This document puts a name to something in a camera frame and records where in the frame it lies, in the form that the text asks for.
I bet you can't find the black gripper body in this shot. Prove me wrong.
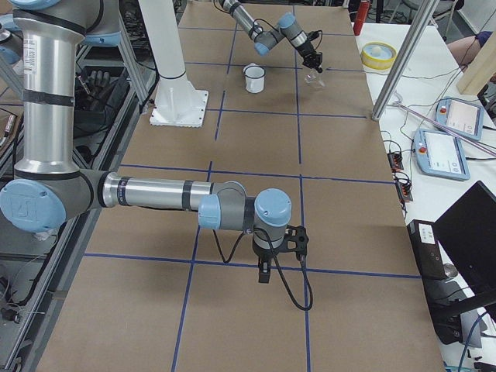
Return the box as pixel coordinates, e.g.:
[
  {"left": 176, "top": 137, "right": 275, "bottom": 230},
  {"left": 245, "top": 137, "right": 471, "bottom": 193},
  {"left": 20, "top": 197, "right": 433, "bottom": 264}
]
[
  {"left": 296, "top": 40, "right": 322, "bottom": 66},
  {"left": 252, "top": 242, "right": 282, "bottom": 267}
]

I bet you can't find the clear glass funnel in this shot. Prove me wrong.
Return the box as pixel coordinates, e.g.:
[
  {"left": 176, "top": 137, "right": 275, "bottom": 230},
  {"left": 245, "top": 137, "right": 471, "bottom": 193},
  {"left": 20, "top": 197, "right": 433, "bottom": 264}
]
[{"left": 304, "top": 69, "right": 326, "bottom": 91}]

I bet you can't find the white enamel cup blue rim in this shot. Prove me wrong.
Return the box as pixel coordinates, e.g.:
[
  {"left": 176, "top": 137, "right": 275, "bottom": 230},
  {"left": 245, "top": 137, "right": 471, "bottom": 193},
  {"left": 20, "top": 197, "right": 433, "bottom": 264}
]
[{"left": 243, "top": 63, "right": 266, "bottom": 94}]

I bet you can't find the yellow tape roll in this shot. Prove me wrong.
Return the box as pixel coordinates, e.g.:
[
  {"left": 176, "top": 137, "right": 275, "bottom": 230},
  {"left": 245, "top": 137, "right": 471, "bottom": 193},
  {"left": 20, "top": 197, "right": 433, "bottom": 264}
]
[{"left": 360, "top": 42, "right": 398, "bottom": 71}]

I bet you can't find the red cylinder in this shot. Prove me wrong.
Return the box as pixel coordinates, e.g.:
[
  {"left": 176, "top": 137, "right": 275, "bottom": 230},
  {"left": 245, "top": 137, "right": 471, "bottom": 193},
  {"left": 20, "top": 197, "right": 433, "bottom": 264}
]
[{"left": 353, "top": 0, "right": 370, "bottom": 36}]

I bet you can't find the orange black connector block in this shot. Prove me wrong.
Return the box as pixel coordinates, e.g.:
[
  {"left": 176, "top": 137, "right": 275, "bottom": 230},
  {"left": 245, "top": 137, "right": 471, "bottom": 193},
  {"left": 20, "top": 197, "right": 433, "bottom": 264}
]
[{"left": 387, "top": 152, "right": 404, "bottom": 172}]

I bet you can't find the seated person black shirt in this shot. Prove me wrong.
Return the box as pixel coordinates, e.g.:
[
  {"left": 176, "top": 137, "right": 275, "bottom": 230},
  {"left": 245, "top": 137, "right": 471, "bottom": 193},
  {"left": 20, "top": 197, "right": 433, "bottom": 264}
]
[{"left": 446, "top": 31, "right": 493, "bottom": 68}]

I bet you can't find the near blue teach pendant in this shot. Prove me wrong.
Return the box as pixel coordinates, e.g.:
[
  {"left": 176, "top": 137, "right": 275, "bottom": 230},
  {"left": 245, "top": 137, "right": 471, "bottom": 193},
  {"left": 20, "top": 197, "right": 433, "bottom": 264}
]
[{"left": 413, "top": 129, "right": 470, "bottom": 181}]

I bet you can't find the blue teach pendant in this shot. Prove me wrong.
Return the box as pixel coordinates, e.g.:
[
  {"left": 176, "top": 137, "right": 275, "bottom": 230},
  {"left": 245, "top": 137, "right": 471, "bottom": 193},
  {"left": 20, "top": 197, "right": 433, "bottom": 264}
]
[
  {"left": 436, "top": 97, "right": 484, "bottom": 141},
  {"left": 413, "top": 129, "right": 470, "bottom": 181}
]

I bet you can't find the far blue teach pendant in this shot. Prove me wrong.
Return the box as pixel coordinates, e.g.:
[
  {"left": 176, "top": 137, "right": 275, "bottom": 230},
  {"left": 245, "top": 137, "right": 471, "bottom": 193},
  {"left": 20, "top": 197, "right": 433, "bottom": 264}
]
[{"left": 436, "top": 97, "right": 484, "bottom": 141}]

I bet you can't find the black box device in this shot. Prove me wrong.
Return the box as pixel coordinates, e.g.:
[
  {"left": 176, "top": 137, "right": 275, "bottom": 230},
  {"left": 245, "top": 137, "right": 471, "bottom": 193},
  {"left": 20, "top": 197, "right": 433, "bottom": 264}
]
[{"left": 407, "top": 219, "right": 446, "bottom": 281}]

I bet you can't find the black laptop monitor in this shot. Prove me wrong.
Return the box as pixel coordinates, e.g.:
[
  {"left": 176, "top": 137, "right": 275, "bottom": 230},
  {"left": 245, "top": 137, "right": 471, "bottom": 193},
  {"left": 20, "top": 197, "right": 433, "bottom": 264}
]
[{"left": 434, "top": 181, "right": 495, "bottom": 294}]

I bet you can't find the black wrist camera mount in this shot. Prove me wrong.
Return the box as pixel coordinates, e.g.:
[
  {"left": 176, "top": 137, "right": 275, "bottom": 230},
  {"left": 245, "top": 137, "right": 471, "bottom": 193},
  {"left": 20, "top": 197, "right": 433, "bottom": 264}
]
[
  {"left": 277, "top": 226, "right": 309, "bottom": 263},
  {"left": 307, "top": 30, "right": 322, "bottom": 42}
]

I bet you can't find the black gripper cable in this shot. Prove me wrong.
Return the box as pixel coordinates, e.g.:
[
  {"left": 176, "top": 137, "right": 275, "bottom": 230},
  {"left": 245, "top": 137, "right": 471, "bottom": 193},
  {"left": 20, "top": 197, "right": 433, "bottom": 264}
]
[{"left": 212, "top": 226, "right": 314, "bottom": 311}]

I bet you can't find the aluminium frame post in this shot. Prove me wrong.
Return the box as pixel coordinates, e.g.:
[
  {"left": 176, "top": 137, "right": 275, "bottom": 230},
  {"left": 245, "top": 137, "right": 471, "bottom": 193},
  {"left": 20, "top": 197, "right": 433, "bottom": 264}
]
[{"left": 371, "top": 0, "right": 439, "bottom": 121}]

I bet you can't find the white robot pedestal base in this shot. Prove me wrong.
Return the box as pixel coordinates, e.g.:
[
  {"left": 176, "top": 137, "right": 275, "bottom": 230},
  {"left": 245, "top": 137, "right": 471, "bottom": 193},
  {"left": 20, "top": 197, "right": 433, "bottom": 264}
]
[{"left": 139, "top": 0, "right": 208, "bottom": 128}]

